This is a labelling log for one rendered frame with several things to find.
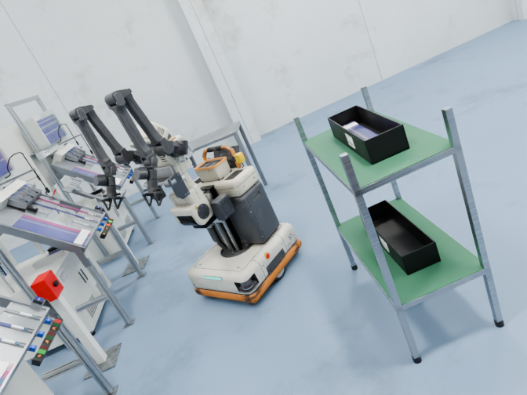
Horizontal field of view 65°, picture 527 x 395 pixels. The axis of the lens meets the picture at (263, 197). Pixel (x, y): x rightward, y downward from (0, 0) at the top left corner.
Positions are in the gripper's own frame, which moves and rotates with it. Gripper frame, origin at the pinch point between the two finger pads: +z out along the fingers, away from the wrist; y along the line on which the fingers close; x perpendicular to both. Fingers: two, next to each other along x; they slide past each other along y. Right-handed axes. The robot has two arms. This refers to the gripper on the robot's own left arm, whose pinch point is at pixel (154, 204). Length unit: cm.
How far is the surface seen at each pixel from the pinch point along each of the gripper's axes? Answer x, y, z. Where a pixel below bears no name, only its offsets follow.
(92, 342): -7, -84, 94
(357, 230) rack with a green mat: 91, 74, 25
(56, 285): -27, -83, 49
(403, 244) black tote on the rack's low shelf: 79, 108, 30
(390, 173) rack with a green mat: 24, 131, -7
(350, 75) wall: 482, -154, -172
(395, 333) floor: 70, 104, 76
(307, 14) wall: 407, -178, -261
